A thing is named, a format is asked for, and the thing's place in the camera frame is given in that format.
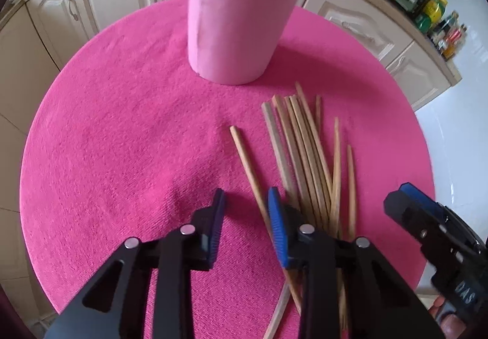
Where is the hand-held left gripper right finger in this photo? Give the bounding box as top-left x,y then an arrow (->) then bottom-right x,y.
267,186 -> 445,339

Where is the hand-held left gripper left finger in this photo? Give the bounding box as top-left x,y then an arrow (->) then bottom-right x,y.
46,188 -> 226,339

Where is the green oil bottle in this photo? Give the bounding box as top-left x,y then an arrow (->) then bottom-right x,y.
415,0 -> 449,33

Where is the dark sauce bottle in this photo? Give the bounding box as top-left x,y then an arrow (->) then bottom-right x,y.
429,11 -> 459,43

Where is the pink cup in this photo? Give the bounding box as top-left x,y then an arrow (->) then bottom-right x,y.
188,0 -> 310,86

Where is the beige kitchen countertop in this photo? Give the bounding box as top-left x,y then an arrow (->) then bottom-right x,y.
0,0 -> 463,86

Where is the person's right hand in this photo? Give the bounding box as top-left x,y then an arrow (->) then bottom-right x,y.
428,295 -> 472,339

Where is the round pink tablecloth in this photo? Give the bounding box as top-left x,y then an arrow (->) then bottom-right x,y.
19,0 -> 435,339

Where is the bunch of wooden chopsticks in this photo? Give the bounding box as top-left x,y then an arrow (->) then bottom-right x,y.
261,81 -> 357,332

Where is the brown wooden chopstick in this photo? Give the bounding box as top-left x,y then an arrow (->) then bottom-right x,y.
229,126 -> 303,315

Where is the pale wooden chopstick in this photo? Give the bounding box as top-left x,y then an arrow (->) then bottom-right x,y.
262,281 -> 292,339

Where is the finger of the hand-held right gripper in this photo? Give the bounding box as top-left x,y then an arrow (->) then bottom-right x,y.
384,190 -> 447,249
399,182 -> 455,222

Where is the orange sauce bottle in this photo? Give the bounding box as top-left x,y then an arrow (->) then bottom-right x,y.
438,24 -> 469,60

